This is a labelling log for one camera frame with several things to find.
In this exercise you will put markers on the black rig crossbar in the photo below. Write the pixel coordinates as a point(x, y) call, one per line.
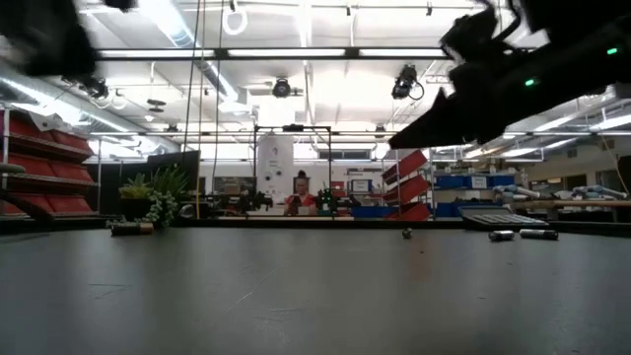
point(296, 52)

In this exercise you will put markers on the person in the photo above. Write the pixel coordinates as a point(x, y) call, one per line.
point(301, 194)

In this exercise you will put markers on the black desk calculator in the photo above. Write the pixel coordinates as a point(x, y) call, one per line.
point(503, 217)

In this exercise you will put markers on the low blue bins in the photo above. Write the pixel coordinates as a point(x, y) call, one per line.
point(372, 212)

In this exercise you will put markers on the red storage bin shelf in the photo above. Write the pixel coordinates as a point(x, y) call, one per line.
point(44, 167)

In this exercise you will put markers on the black rig-mounted camera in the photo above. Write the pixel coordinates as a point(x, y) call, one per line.
point(93, 88)
point(406, 81)

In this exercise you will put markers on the light blue robot arm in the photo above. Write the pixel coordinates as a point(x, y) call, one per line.
point(515, 191)
point(599, 191)

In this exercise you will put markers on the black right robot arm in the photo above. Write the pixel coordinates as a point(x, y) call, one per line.
point(581, 59)

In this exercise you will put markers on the black round camera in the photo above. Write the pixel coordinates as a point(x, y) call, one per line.
point(282, 88)

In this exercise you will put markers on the green black small robot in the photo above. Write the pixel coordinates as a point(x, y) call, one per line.
point(325, 199)

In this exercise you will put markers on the black diagonal frame strut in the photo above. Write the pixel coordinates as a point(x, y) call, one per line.
point(24, 204)

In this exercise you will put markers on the blue storage bins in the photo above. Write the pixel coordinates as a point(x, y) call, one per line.
point(473, 181)

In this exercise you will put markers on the copper-top black AA battery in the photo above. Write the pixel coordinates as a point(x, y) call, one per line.
point(406, 233)

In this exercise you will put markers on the black screen panel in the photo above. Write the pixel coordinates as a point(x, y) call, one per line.
point(175, 170)

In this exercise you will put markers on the wooden workbench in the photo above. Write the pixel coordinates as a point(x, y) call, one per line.
point(572, 203)

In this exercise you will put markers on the green succulent plant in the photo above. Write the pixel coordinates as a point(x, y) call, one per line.
point(148, 197)

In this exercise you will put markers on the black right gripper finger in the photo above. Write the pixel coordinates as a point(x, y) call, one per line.
point(443, 128)

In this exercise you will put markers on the black metal frame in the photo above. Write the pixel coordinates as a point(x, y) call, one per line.
point(293, 128)

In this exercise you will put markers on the silver AAA battery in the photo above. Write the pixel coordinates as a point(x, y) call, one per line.
point(538, 234)
point(501, 235)

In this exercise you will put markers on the white cylindrical tank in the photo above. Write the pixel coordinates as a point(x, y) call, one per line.
point(275, 165)

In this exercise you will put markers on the tilted red bin rack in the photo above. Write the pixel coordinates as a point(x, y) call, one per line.
point(406, 185)

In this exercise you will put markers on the silver ventilation duct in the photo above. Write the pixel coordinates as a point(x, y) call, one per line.
point(29, 96)

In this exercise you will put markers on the marker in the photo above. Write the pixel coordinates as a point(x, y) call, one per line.
point(130, 228)

